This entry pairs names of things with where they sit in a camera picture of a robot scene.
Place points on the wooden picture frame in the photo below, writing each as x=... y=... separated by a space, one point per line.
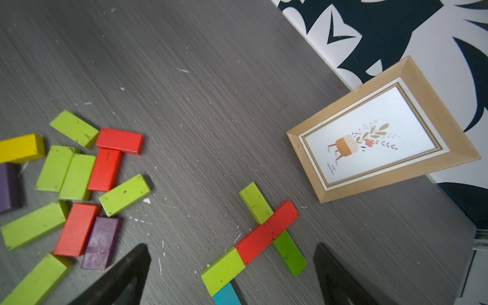
x=390 y=129

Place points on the yellow block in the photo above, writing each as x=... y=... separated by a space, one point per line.
x=22 y=149

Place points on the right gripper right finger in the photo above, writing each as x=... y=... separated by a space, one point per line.
x=339 y=282

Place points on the lime block bottom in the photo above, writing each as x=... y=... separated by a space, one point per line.
x=40 y=281

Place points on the lime block pair centre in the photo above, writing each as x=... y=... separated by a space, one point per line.
x=67 y=172

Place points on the red block pile middle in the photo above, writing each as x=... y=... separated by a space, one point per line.
x=105 y=172

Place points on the purple block centre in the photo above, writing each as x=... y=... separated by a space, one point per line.
x=101 y=244

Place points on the red block pile lower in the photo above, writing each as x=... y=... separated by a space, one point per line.
x=73 y=240

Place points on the purple block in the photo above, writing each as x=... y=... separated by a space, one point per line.
x=10 y=188
x=101 y=244

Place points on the purple block lower left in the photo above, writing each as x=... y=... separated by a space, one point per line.
x=10 y=188

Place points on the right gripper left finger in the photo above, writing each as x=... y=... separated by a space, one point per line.
x=123 y=284

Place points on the dark green block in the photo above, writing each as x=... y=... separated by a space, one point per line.
x=289 y=253

